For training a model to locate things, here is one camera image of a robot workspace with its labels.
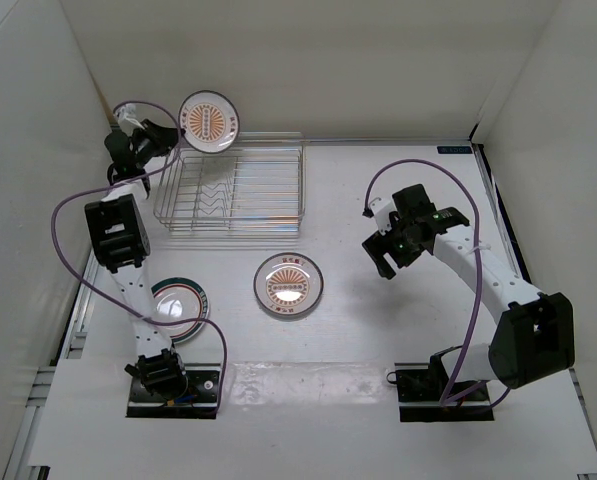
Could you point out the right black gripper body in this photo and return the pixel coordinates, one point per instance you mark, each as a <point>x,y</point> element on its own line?
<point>400,242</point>

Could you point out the orange sunburst plate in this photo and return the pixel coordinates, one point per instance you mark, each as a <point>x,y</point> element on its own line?
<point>288,286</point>
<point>210,122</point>

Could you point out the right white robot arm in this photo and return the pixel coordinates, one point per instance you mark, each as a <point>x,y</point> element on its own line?
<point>534,336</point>

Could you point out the metal wire dish rack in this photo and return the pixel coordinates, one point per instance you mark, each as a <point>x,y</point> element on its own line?
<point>256,188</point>

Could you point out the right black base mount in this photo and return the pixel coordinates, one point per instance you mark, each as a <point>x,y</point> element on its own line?
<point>418,398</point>

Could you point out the blue label right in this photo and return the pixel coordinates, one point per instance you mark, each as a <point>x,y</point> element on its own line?
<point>454,150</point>

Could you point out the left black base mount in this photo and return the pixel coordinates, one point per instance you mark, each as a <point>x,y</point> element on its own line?
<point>199,402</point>

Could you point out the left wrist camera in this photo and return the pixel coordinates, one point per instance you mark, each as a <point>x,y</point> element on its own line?
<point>126,117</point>

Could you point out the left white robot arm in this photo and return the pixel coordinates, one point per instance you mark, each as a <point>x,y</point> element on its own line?
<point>121,245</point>

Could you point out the green rimmed white plate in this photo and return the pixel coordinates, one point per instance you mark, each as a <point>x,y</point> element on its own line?
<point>178,302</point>

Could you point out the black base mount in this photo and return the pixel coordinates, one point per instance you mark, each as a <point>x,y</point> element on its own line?
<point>418,398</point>
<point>199,402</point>

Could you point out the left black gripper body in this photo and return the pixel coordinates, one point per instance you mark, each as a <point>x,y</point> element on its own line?
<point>148,144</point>

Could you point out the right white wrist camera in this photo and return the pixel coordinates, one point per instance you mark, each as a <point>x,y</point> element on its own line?
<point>379,209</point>

